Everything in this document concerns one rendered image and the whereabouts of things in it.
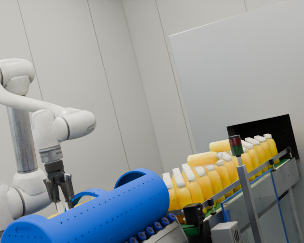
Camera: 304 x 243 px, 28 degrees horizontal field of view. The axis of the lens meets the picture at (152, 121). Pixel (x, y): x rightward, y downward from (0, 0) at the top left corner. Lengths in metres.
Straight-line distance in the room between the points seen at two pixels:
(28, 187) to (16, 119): 0.33
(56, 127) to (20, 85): 0.53
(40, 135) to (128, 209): 0.51
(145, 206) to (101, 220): 0.34
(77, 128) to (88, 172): 4.28
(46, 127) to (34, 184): 0.62
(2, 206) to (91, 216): 0.62
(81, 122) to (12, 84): 0.53
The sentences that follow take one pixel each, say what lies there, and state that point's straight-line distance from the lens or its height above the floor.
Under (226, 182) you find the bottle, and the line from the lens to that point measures 3.51.
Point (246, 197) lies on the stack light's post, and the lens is 3.22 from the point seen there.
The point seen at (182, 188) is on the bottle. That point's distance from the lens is 3.06.
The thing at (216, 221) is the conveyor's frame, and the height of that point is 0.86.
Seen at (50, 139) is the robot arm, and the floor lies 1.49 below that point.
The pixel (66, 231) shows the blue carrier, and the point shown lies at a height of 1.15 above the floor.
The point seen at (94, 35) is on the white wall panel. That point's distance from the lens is 7.33.
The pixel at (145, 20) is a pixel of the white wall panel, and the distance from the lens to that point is 7.76.
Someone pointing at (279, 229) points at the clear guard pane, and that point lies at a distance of 3.84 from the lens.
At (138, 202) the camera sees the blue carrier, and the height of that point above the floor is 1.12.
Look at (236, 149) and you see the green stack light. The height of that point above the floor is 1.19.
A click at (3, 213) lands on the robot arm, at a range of 2.93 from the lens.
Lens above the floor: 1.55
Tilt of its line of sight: 2 degrees down
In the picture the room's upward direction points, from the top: 14 degrees counter-clockwise
